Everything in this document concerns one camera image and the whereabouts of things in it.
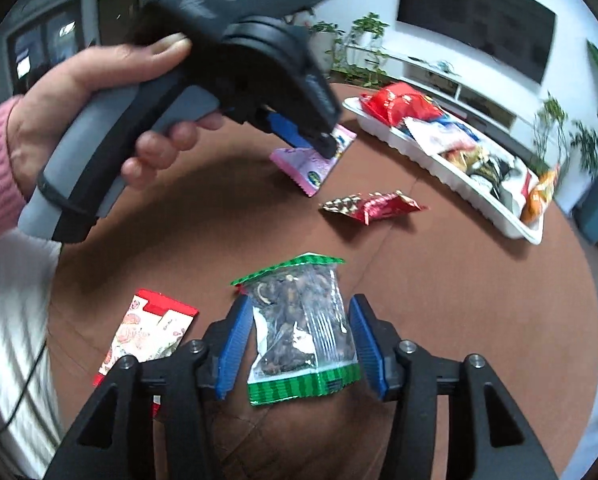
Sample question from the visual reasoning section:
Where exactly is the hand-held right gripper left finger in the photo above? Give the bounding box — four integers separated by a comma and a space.
44, 294, 254, 480

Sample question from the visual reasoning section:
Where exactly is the black wall television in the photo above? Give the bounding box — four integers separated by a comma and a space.
396, 0, 557, 86

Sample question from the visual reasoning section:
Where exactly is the red patterned snack packet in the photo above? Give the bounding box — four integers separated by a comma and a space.
318, 190, 430, 226

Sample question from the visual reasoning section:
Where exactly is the large red snack packet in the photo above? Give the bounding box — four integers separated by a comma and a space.
360, 81, 445, 125

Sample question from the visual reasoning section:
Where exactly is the person's left hand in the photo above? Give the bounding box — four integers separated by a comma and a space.
6, 32, 225, 201

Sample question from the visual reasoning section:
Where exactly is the white plastic tray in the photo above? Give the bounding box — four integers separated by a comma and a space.
341, 94, 544, 246

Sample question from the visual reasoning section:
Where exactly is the black cable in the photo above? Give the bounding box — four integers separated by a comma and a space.
0, 337, 50, 436

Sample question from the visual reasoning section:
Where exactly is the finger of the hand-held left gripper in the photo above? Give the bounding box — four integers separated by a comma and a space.
256, 107, 341, 158

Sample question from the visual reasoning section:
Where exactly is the bushy plant in white pot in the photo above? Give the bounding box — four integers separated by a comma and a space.
571, 120, 598, 181

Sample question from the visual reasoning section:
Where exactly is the person's white ribbed clothing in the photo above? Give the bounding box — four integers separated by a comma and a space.
0, 230, 67, 461

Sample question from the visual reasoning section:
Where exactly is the red and white snack packet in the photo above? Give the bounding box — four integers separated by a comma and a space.
92, 288, 200, 418

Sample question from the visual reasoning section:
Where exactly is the clear green-edged snack packet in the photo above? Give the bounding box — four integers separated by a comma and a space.
230, 252, 362, 406

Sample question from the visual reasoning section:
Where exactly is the yellow brown snack packet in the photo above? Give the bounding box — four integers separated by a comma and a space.
444, 145, 484, 172

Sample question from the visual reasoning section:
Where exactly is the plant in white ribbed pot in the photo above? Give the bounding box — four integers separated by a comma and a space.
306, 20, 347, 73

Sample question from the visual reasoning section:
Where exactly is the pink snack packet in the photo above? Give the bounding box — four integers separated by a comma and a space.
270, 125, 358, 198

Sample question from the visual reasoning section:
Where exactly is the white television cabinet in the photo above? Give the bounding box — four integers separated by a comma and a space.
379, 50, 540, 133

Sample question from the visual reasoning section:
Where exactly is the black snack packet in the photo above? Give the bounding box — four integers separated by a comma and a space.
471, 155, 527, 193

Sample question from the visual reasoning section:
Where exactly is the dark shelving unit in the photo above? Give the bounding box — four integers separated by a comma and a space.
6, 0, 140, 96

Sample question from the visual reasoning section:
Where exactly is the orange snack packet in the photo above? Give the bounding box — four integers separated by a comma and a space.
520, 162, 562, 223

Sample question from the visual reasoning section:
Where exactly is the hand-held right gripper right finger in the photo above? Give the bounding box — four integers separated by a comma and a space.
348, 294, 560, 480

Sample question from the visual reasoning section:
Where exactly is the trailing vine plant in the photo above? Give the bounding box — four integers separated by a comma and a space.
329, 12, 392, 88
531, 92, 570, 171

